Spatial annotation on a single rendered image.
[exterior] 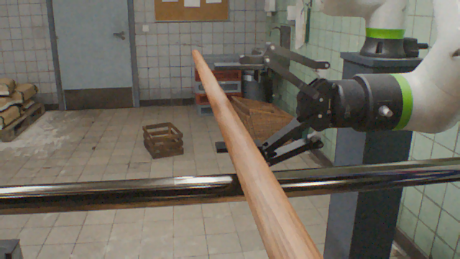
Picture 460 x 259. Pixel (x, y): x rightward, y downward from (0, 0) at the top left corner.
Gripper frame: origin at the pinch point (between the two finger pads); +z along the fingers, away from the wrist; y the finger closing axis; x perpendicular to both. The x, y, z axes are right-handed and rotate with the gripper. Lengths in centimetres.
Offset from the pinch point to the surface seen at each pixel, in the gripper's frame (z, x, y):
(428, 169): -20.6, -19.0, 2.8
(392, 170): -16.0, -18.8, 2.6
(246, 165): 1.1, -22.4, -0.8
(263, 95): -104, 412, 97
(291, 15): -113, 331, -8
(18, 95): 206, 398, 81
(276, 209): 0.6, -30.7, -1.1
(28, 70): 216, 465, 60
